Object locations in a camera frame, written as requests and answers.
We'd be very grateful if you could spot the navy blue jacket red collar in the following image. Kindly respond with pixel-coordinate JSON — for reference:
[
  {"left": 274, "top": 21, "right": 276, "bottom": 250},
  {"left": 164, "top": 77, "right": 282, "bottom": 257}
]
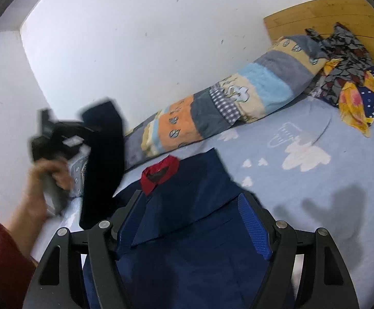
[{"left": 79, "top": 101, "right": 268, "bottom": 308}]

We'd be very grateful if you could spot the forearm in red sleeve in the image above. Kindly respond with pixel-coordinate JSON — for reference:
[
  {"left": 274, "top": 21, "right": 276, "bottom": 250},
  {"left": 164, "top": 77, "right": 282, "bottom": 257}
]
[{"left": 0, "top": 198, "right": 48, "bottom": 308}]

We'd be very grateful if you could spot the person's left hand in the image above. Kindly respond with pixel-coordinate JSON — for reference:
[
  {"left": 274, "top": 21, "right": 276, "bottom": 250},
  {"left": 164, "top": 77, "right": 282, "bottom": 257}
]
[{"left": 23, "top": 158, "right": 73, "bottom": 219}]

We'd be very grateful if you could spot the light blue cloud bedsheet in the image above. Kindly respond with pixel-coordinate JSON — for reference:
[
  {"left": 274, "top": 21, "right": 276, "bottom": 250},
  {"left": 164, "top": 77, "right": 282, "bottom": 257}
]
[{"left": 29, "top": 84, "right": 374, "bottom": 309}]

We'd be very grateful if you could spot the yellow and navy floral garment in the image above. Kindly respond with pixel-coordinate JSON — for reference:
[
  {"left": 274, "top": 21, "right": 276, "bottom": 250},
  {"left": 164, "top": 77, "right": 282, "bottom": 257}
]
[{"left": 319, "top": 59, "right": 374, "bottom": 138}]

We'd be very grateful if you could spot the patchwork rolled quilt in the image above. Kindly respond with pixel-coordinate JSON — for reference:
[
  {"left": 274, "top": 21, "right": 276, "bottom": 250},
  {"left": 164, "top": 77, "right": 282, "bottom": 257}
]
[{"left": 123, "top": 35, "right": 328, "bottom": 170}]

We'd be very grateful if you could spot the grey red leaf-pattern garment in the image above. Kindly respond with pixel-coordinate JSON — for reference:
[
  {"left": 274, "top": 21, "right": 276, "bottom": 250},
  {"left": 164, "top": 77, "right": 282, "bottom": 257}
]
[{"left": 306, "top": 22, "right": 372, "bottom": 107}]

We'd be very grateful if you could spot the wooden headboard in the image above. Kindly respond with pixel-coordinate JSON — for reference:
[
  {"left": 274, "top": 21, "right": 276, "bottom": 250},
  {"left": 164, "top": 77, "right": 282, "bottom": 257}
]
[{"left": 264, "top": 0, "right": 374, "bottom": 62}]

